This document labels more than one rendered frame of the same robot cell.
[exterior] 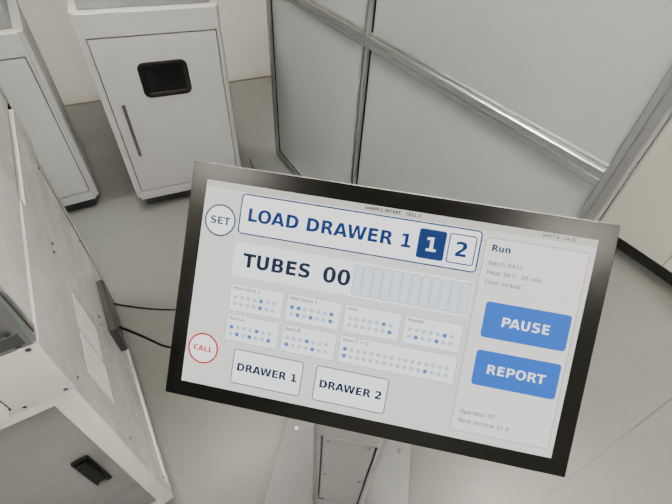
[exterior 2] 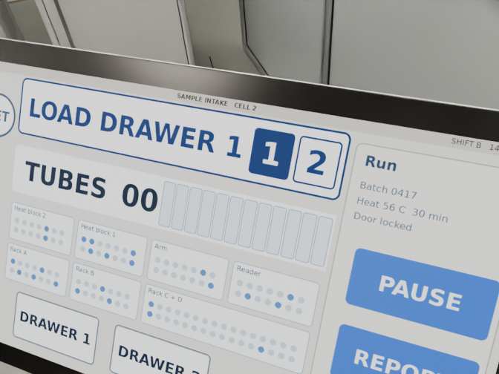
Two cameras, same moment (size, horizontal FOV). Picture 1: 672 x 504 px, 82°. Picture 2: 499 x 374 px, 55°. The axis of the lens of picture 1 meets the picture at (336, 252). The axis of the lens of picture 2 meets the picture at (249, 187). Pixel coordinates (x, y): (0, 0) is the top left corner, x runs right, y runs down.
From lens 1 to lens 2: 20 cm
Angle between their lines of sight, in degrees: 11
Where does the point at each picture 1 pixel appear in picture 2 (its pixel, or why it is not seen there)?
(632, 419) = not seen: outside the picture
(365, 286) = (177, 214)
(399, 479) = not seen: outside the picture
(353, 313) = (162, 253)
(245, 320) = (28, 254)
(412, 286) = (243, 217)
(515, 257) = (404, 177)
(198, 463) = not seen: outside the picture
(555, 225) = (474, 124)
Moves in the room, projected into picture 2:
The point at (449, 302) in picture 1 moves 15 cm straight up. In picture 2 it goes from (298, 245) to (299, 79)
